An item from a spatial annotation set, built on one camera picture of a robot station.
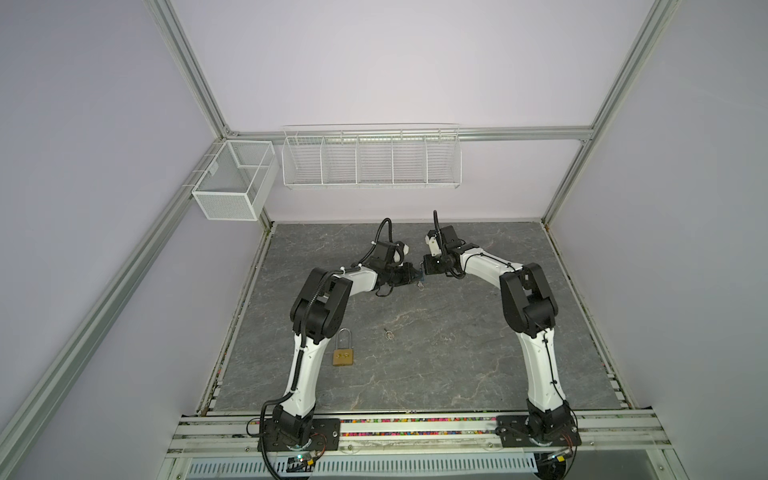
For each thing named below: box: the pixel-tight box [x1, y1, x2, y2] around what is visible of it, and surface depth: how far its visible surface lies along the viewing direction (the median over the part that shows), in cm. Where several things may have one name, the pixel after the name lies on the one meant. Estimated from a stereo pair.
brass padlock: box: [333, 327, 354, 366], surface depth 88 cm
